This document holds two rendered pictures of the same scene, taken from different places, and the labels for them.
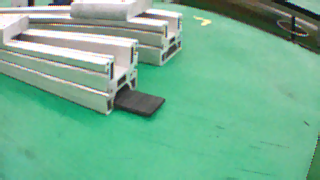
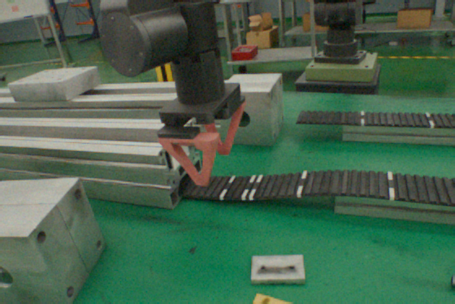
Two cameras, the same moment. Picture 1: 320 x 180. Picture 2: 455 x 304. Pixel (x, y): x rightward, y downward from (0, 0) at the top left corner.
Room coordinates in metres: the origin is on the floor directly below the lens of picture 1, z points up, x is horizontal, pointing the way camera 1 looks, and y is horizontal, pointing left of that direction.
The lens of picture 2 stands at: (1.46, 0.78, 1.04)
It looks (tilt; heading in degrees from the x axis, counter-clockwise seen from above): 28 degrees down; 180
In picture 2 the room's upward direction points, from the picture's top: 8 degrees counter-clockwise
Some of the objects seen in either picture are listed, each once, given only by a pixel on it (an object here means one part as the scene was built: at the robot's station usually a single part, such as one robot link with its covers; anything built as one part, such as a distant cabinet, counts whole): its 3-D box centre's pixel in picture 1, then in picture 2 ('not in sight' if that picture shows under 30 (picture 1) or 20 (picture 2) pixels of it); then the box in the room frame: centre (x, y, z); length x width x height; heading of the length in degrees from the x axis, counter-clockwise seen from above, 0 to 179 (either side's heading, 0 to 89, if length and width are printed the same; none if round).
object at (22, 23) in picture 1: (2, 31); (58, 89); (0.73, 0.42, 0.87); 0.16 x 0.11 x 0.07; 67
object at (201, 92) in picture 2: not in sight; (199, 80); (1.08, 0.76, 0.94); 0.10 x 0.07 x 0.07; 157
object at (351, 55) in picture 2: not in sight; (340, 44); (0.59, 1.11, 0.85); 0.12 x 0.09 x 0.08; 51
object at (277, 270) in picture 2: not in sight; (277, 269); (1.23, 0.81, 0.78); 0.05 x 0.03 x 0.01; 80
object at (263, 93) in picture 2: not in sight; (254, 106); (0.89, 0.84, 0.83); 0.12 x 0.09 x 0.10; 157
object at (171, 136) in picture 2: not in sight; (200, 145); (1.10, 0.75, 0.86); 0.07 x 0.07 x 0.09; 67
